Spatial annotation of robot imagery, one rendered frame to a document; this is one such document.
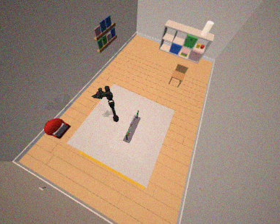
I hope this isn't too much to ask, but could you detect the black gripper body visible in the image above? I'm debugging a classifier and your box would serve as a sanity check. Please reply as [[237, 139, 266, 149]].
[[97, 91, 107, 99]]

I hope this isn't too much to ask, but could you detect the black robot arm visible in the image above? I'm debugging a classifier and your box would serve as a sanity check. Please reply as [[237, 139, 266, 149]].
[[98, 86, 119, 122]]

